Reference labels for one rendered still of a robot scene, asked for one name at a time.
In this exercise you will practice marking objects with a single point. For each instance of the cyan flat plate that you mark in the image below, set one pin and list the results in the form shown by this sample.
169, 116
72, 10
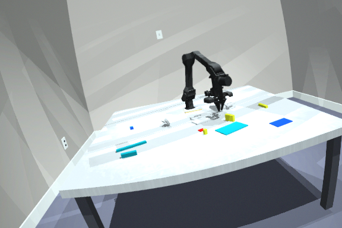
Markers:
232, 127

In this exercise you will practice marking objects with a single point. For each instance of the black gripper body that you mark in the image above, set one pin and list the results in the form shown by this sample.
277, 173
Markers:
218, 94

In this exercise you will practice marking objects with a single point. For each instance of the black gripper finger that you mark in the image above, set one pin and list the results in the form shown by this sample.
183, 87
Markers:
222, 102
217, 105

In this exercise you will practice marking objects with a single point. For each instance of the blue flat rectangular pad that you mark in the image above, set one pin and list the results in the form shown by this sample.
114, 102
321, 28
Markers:
280, 122

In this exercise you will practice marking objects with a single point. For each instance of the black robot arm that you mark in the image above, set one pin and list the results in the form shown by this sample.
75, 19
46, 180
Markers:
217, 75

